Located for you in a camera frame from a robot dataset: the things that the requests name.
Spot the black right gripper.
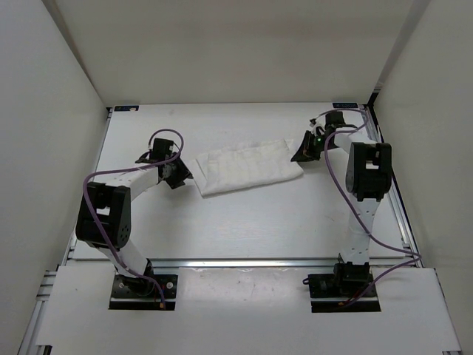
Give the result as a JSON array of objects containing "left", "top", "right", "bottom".
[{"left": 292, "top": 131, "right": 338, "bottom": 163}]

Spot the white fabric skirt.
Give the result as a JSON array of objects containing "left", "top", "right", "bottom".
[{"left": 190, "top": 139, "right": 303, "bottom": 197}]

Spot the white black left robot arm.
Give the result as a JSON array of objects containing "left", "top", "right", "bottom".
[{"left": 75, "top": 158, "right": 193, "bottom": 296}]

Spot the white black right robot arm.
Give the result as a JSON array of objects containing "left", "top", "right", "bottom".
[{"left": 291, "top": 129, "right": 392, "bottom": 296}]

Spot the blue label sticker right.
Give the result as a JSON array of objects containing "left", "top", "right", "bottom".
[{"left": 332, "top": 102, "right": 358, "bottom": 109}]

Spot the blue label sticker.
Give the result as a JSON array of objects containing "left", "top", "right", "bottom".
[
  {"left": 332, "top": 102, "right": 358, "bottom": 109},
  {"left": 114, "top": 105, "right": 140, "bottom": 112}
]

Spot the blue label sticker left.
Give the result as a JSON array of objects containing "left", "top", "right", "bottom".
[{"left": 114, "top": 105, "right": 140, "bottom": 112}]

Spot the white front cover board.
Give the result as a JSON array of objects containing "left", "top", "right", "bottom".
[{"left": 37, "top": 265, "right": 460, "bottom": 354}]

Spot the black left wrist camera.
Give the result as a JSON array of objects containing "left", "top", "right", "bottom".
[{"left": 135, "top": 138, "right": 176, "bottom": 164}]

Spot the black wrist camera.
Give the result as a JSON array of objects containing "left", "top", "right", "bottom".
[
  {"left": 135, "top": 138, "right": 176, "bottom": 164},
  {"left": 310, "top": 110, "right": 356, "bottom": 136}
]

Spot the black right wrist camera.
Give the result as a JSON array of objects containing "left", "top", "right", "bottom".
[{"left": 310, "top": 110, "right": 356, "bottom": 136}]

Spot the aluminium table edge rail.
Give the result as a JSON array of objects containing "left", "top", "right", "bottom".
[{"left": 152, "top": 258, "right": 337, "bottom": 268}]

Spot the aluminium right frame rail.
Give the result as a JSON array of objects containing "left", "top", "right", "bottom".
[{"left": 364, "top": 104, "right": 421, "bottom": 259}]

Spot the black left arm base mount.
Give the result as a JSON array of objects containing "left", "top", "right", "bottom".
[{"left": 109, "top": 274, "right": 178, "bottom": 311}]

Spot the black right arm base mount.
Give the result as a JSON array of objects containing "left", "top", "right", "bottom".
[{"left": 302, "top": 262, "right": 381, "bottom": 314}]

